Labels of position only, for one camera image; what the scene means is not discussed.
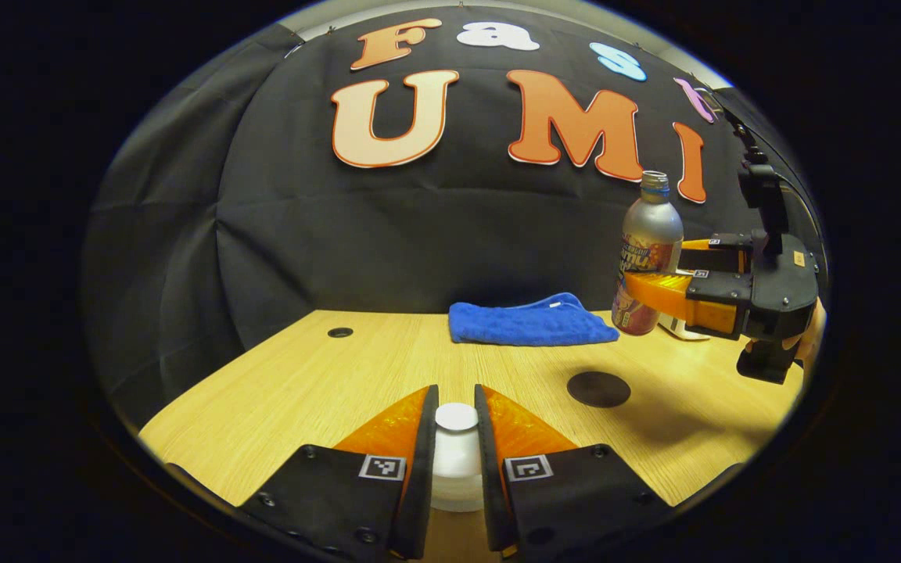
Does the silver water bottle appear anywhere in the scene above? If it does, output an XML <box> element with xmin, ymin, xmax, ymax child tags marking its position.
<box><xmin>611</xmin><ymin>170</ymin><xmax>685</xmax><ymax>337</ymax></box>

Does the dark round coaster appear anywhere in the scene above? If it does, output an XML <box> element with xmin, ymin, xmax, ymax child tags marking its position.
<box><xmin>566</xmin><ymin>371</ymin><xmax>632</xmax><ymax>409</ymax></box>

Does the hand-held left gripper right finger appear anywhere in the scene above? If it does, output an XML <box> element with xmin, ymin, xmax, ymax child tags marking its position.
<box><xmin>472</xmin><ymin>383</ymin><xmax>675</xmax><ymax>561</ymax></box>

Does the white toaster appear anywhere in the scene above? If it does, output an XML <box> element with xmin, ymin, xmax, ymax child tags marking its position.
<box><xmin>658</xmin><ymin>313</ymin><xmax>711</xmax><ymax>342</ymax></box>

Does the blue towel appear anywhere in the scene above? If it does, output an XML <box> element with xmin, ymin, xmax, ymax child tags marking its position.
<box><xmin>448</xmin><ymin>292</ymin><xmax>621</xmax><ymax>347</ymax></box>

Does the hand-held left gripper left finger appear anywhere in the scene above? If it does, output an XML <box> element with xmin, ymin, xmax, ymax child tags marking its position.
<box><xmin>239</xmin><ymin>383</ymin><xmax>441</xmax><ymax>561</ymax></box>

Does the white teacup lid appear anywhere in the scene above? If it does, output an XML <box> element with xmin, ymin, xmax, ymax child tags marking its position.
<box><xmin>429</xmin><ymin>402</ymin><xmax>487</xmax><ymax>513</ymax></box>

